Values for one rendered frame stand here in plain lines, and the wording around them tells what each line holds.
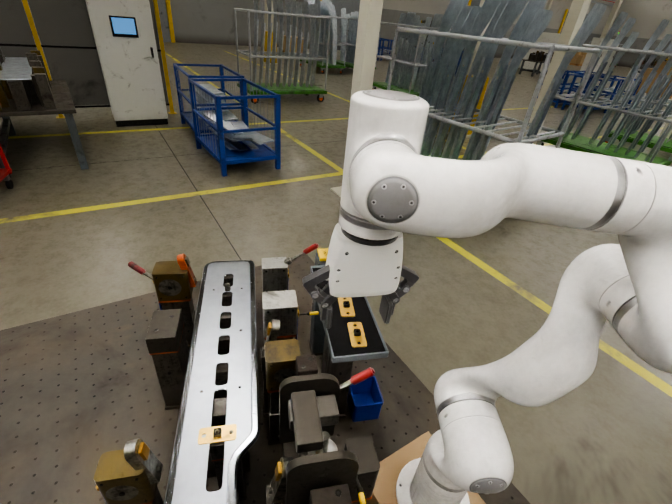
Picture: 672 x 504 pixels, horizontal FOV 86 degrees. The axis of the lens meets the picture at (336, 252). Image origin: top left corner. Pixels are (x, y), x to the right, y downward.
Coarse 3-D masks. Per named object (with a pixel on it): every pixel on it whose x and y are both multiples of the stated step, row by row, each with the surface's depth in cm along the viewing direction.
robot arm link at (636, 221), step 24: (624, 168) 41; (648, 168) 41; (648, 192) 40; (624, 216) 41; (648, 216) 41; (624, 240) 47; (648, 240) 44; (648, 264) 45; (648, 288) 46; (624, 312) 50; (648, 312) 46; (624, 336) 51; (648, 336) 46; (648, 360) 48
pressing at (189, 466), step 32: (224, 288) 127; (192, 352) 103; (256, 352) 104; (192, 384) 94; (256, 384) 95; (192, 416) 87; (256, 416) 88; (192, 448) 80; (224, 448) 81; (192, 480) 75; (224, 480) 76
